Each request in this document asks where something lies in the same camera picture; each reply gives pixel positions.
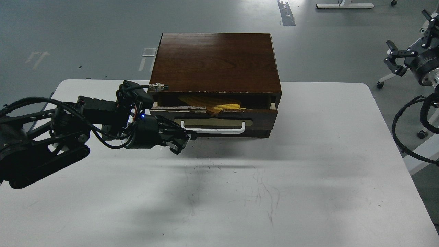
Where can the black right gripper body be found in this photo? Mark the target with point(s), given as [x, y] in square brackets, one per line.
[424, 61]

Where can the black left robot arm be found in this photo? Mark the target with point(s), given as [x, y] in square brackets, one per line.
[41, 136]

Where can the yellow corn cob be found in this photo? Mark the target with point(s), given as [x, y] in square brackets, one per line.
[212, 104]

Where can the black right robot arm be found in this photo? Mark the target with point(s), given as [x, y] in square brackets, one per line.
[395, 61]

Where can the dark wooden drawer cabinet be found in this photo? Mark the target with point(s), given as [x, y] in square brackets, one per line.
[224, 63]

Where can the white desk base bar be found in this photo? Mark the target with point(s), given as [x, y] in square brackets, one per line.
[344, 4]

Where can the wooden drawer with white handle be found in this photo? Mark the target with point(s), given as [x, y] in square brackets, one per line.
[246, 123]

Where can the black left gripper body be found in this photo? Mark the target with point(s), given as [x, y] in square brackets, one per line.
[149, 132]

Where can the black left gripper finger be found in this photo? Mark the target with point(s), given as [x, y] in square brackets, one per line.
[170, 130]
[177, 141]

